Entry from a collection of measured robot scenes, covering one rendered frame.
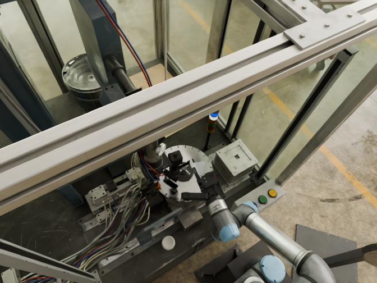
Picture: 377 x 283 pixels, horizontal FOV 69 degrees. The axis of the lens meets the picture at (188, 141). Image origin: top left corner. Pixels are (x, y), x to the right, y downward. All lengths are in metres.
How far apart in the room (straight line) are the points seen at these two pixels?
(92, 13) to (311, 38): 0.74
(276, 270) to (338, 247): 1.33
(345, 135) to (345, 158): 0.28
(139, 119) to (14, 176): 0.13
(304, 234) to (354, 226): 0.48
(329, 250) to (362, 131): 1.37
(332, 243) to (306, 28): 2.33
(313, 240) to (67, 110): 2.15
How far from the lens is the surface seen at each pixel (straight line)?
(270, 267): 1.40
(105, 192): 1.53
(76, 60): 1.84
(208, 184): 1.13
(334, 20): 0.49
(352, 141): 3.26
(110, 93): 1.03
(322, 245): 2.62
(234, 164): 1.60
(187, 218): 1.53
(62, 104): 2.10
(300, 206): 2.66
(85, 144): 0.30
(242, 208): 1.23
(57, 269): 1.05
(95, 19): 0.99
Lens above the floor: 2.29
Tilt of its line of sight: 59 degrees down
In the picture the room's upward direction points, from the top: 7 degrees clockwise
